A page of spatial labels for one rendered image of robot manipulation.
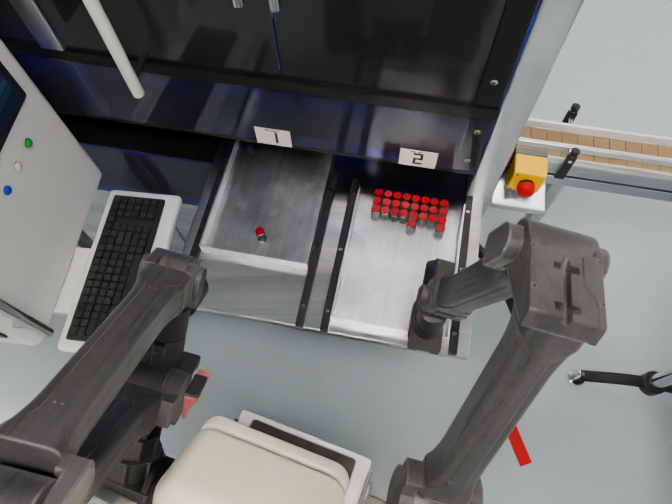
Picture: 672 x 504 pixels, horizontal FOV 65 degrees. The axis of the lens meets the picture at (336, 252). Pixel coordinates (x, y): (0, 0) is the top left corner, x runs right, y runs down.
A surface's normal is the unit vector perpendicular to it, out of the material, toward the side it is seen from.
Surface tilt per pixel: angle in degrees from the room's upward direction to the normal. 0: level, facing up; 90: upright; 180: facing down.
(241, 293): 0
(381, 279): 0
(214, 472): 43
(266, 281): 0
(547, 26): 90
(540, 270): 13
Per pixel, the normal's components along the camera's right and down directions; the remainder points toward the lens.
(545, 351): -0.13, 0.55
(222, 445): 0.22, -0.89
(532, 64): -0.19, 0.89
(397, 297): -0.02, -0.43
